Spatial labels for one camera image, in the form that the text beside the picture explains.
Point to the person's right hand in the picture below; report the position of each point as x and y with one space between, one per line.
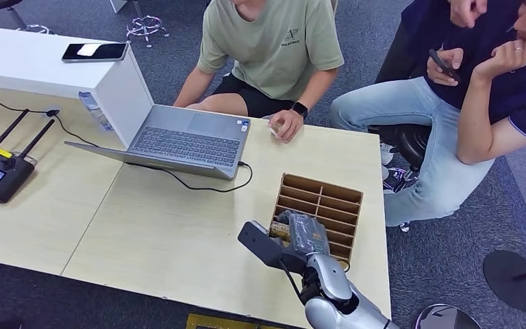
437 68

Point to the person's hand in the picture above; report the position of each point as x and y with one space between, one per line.
467 11

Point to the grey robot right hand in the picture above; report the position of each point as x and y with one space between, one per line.
308 234

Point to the person's left hand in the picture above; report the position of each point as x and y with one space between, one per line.
503 56
290 125

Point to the dark mobile phone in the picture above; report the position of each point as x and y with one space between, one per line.
444 67

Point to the small beige card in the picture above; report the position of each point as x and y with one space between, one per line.
274 130

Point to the printed beige card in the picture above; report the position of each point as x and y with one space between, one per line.
279 234

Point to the person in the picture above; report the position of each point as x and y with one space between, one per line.
267 45
426 122
394 59

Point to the brown slotted card holder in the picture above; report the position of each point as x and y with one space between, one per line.
322 181

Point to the black wristwatch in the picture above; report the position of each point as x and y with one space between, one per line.
299 110

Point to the black stool seat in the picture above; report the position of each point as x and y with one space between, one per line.
408 143

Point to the silver laptop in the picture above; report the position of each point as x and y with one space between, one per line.
186 145

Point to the patterned shoe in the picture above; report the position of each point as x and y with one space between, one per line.
399 178

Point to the chrome round base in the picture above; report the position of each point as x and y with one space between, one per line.
440 318

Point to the chrome stool base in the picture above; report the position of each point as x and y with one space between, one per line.
144 21

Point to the clear plastic water bottle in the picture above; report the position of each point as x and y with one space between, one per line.
93 106

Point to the black round stand base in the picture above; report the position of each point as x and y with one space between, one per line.
508 290

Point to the black smartphone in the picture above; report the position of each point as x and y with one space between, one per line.
95 52

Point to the white furniture panel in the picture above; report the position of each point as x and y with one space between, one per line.
118 4

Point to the white cabinet box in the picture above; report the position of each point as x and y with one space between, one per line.
18 63

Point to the black remote controller with screen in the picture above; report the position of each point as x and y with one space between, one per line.
4 175

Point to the black stool with chrome base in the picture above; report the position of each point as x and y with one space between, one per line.
0 3

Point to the dark wrist camera box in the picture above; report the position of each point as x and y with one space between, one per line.
263 247

